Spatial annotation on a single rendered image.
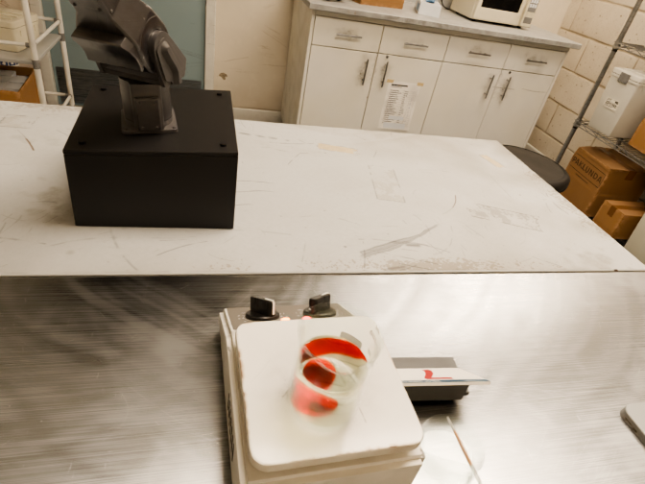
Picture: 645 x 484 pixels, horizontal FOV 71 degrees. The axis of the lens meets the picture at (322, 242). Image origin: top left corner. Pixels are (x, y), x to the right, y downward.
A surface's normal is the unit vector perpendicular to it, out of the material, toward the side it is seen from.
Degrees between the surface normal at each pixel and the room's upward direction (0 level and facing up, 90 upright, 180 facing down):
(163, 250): 0
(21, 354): 0
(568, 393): 0
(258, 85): 90
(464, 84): 90
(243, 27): 90
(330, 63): 90
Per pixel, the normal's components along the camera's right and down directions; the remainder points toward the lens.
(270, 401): 0.17, -0.80
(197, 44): 0.21, 0.60
